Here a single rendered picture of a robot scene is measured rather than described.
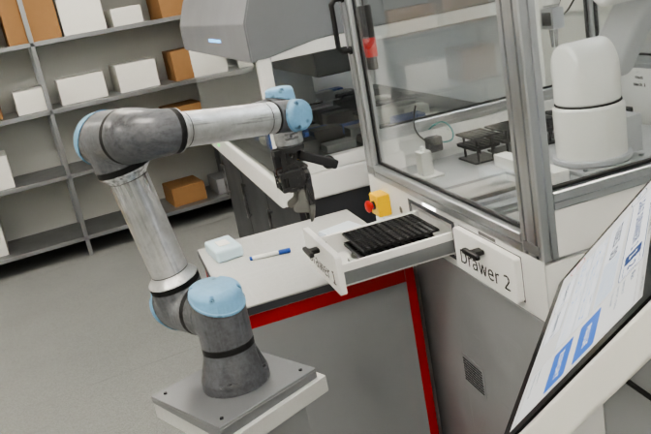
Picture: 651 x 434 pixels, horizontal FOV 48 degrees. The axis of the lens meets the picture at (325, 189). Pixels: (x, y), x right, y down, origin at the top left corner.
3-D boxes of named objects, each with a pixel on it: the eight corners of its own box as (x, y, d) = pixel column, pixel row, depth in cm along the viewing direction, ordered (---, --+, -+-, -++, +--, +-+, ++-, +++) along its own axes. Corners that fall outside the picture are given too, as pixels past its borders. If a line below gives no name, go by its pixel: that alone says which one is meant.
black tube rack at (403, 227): (367, 272, 192) (363, 250, 190) (345, 254, 209) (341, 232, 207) (442, 250, 198) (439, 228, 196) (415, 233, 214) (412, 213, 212)
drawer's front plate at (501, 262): (518, 304, 164) (513, 260, 161) (457, 265, 191) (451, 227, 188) (525, 301, 164) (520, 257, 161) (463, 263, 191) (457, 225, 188)
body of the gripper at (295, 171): (277, 190, 195) (267, 147, 192) (307, 182, 197) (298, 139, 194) (284, 196, 188) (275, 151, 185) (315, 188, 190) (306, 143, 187)
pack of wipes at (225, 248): (244, 256, 245) (242, 243, 243) (218, 264, 241) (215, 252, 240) (231, 245, 258) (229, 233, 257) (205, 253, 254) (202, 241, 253)
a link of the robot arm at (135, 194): (194, 347, 160) (91, 120, 142) (158, 336, 171) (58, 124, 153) (233, 317, 168) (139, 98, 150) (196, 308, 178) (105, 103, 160)
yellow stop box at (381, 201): (378, 218, 232) (374, 197, 230) (370, 213, 239) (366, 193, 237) (392, 214, 234) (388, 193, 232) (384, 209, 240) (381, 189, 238)
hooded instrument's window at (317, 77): (278, 181, 275) (254, 62, 262) (204, 124, 440) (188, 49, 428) (536, 115, 304) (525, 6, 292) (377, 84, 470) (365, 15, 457)
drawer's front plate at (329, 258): (341, 296, 185) (334, 257, 182) (308, 263, 212) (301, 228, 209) (348, 294, 185) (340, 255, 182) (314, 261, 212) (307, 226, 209)
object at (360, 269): (345, 287, 186) (341, 265, 185) (315, 258, 210) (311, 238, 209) (480, 246, 197) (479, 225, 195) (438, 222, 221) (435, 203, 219)
